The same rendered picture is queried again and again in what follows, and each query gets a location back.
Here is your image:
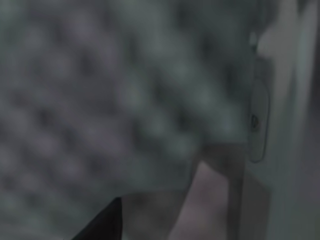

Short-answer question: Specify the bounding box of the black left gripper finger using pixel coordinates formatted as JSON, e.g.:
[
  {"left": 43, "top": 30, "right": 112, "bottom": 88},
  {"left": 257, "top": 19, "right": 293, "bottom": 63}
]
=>
[{"left": 70, "top": 196, "right": 124, "bottom": 240}]

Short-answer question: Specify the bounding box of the grey textured cloth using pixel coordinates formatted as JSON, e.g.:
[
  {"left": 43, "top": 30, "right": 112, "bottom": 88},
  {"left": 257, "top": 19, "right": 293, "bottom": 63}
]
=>
[{"left": 0, "top": 0, "right": 276, "bottom": 240}]

